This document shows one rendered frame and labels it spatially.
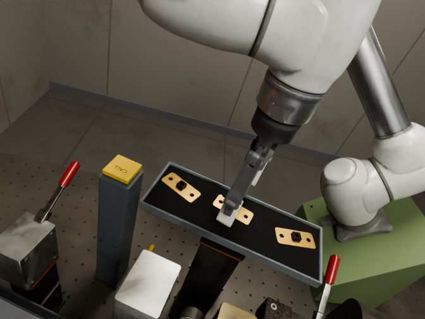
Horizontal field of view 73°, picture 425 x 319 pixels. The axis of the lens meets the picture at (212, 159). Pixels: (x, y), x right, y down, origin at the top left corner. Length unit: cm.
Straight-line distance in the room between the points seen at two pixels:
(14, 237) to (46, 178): 61
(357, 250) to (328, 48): 86
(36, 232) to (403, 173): 96
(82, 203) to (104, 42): 184
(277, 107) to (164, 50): 226
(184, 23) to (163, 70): 233
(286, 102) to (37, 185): 102
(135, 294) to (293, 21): 46
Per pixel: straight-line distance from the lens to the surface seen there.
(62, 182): 67
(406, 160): 101
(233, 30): 37
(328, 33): 38
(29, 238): 66
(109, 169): 63
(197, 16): 37
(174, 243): 108
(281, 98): 41
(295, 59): 38
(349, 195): 98
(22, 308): 66
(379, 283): 115
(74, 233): 109
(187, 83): 272
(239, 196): 46
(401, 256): 112
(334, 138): 319
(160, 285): 55
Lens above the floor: 160
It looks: 38 degrees down
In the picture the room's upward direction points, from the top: 20 degrees clockwise
